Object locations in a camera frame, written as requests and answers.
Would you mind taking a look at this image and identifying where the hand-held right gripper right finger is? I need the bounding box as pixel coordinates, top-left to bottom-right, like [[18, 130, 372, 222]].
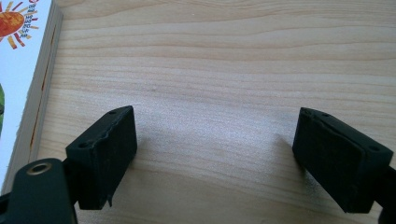
[[291, 106, 394, 215]]

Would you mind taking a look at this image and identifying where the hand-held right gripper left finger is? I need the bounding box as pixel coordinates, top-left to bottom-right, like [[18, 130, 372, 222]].
[[64, 105, 138, 211]]

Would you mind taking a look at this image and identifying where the white picture book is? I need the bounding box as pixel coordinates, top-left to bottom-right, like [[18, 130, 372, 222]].
[[0, 0, 64, 196]]

